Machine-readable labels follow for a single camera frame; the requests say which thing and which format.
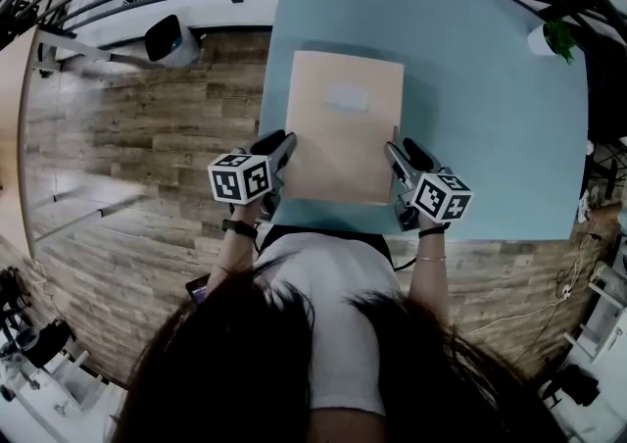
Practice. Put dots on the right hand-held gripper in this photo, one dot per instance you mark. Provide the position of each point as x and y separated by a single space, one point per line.
443 198

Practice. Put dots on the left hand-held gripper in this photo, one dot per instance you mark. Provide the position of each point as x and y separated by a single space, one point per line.
240 181

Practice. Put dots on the person's right forearm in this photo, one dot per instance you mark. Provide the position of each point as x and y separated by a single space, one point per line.
431 284

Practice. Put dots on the person's left forearm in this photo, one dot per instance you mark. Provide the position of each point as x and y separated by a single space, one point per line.
235 255

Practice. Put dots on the light blue table top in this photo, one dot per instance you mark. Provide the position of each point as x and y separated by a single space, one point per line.
480 103

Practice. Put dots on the thin black wrist band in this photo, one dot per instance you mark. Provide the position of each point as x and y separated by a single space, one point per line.
433 233

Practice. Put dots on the black wrist watch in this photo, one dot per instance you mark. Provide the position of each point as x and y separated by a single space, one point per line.
240 228

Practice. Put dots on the person's black trousers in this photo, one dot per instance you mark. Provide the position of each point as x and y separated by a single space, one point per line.
313 230

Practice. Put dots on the person's white t-shirt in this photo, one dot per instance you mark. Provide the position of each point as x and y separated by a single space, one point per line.
343 294

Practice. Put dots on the white trash bin black liner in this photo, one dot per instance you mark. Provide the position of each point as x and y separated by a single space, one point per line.
164 39

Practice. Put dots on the black smartphone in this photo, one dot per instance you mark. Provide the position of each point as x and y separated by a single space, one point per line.
198 290

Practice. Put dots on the green plant in white pot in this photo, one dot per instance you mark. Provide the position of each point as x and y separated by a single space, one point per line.
539 41

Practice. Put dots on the white power plug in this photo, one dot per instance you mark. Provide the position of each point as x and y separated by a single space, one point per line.
567 290

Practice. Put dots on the black chair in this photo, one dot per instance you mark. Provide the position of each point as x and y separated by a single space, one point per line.
607 103

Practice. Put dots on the light wooden table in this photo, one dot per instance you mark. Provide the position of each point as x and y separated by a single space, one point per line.
12 113

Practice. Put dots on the black swivel stool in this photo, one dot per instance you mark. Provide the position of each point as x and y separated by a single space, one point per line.
49 340

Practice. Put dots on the white rack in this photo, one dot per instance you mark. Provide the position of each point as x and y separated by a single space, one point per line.
29 411

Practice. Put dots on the white shelf frame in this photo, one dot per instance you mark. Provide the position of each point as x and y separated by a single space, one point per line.
612 333

